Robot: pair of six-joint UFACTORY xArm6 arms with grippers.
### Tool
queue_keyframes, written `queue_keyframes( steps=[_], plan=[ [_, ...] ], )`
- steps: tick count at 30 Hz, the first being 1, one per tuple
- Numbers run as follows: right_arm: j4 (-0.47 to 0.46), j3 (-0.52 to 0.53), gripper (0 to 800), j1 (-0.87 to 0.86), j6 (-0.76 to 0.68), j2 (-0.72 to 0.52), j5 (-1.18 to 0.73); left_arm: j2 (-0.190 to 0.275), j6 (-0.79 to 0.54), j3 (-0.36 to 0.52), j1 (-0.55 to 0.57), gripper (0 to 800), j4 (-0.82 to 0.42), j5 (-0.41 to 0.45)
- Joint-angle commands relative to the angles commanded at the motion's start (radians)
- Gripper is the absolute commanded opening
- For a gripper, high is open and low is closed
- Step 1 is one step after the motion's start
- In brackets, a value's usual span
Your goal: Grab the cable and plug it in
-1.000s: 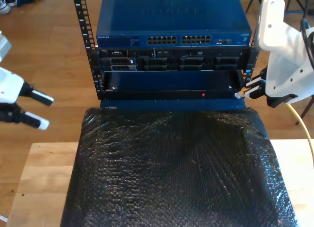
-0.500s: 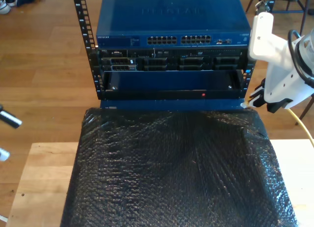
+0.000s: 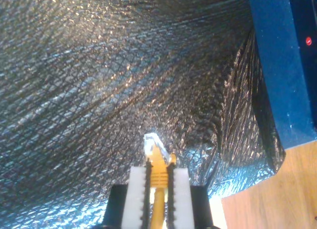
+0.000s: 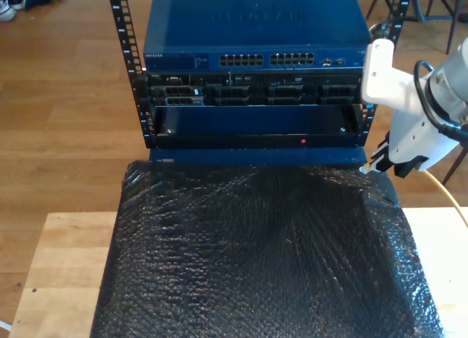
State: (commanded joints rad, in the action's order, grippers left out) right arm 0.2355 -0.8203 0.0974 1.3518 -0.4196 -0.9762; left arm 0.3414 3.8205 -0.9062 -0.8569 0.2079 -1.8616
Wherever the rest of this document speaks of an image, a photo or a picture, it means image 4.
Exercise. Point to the black rack drawer tray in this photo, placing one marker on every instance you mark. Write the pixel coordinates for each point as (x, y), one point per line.
(256, 142)

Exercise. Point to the black chair with blue seat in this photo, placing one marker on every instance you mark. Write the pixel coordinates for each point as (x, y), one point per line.
(428, 18)

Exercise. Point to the black rack server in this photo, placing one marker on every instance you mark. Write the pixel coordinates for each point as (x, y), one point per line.
(256, 93)

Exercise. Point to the black bubble wrap mat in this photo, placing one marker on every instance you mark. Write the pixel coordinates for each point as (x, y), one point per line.
(237, 279)

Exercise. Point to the white shoe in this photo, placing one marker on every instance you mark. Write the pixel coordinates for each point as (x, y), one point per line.
(4, 11)

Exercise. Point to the blue network switch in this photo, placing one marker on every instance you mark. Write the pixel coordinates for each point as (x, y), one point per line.
(256, 27)

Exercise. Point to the black perforated rack frame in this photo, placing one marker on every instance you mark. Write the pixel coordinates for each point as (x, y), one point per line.
(120, 30)

